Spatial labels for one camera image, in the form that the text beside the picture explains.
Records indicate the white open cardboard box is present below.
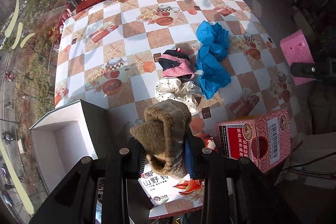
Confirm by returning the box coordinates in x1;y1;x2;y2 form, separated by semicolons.
29;100;114;193

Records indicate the checkered patterned tablecloth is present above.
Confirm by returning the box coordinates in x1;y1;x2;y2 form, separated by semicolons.
55;0;299;134

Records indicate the striped navy pink sock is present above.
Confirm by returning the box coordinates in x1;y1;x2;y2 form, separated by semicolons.
158;49;195;80

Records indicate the blue crumpled cloth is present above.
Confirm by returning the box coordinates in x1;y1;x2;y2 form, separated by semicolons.
196;21;231;100

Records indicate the floral printed box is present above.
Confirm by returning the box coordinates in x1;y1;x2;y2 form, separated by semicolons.
138;163;205;206

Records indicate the brown knitted sock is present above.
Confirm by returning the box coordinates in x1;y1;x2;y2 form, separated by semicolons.
130;99;191;179

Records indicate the white polka dot cloth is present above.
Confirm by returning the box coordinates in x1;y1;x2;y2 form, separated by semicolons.
155;77;203;114

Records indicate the red patterned carton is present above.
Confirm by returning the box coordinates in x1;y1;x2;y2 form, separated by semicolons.
216;109;291;173

